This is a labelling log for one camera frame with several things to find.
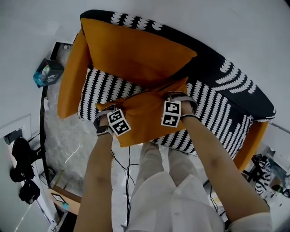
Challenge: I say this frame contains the oval wooden coffee table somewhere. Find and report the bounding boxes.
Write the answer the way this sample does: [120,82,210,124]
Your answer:
[46,187,82,215]

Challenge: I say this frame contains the teal black box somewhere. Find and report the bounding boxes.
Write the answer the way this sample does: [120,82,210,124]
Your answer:
[33,58,65,88]

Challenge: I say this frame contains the wrist watch grey band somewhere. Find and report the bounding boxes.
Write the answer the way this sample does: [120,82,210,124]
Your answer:
[96,124,114,137]

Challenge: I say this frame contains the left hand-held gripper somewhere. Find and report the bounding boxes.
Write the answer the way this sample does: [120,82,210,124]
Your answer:
[106,108,132,137]

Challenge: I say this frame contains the person's left forearm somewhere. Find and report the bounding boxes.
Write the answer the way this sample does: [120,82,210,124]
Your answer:
[76,133,114,232]

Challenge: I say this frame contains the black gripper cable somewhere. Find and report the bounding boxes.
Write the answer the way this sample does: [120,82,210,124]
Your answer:
[110,146,141,228]

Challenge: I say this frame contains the white shirt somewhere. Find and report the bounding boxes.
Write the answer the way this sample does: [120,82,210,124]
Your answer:
[126,171,272,232]

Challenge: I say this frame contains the black framed white card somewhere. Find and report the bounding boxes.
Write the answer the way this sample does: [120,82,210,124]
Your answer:
[51,193,65,203]

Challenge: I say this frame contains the person's left hand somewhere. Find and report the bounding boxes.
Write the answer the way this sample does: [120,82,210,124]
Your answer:
[99,114,111,128]

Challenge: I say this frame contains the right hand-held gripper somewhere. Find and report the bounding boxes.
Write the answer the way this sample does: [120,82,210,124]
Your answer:
[160,91,193,128]

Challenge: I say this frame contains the black bag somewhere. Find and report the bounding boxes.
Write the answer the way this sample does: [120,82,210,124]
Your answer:
[19,180,41,205]
[9,164,35,183]
[11,137,41,166]

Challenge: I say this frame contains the orange sofa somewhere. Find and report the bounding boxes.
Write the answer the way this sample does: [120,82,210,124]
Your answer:
[56,9,277,173]

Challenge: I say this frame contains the black and white striped pillow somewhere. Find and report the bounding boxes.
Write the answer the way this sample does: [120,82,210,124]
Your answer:
[253,157,272,196]

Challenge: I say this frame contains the black cabinet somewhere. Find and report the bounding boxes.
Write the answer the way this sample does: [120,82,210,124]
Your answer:
[56,210,79,232]

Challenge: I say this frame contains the person's right hand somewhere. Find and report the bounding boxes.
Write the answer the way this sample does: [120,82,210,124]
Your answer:
[180,101,196,116]

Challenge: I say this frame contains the beige trousers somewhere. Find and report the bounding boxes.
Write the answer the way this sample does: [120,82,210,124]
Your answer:
[137,142,205,189]

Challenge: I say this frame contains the person's right forearm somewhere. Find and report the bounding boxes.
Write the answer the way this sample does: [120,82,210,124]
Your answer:
[180,115,272,225]

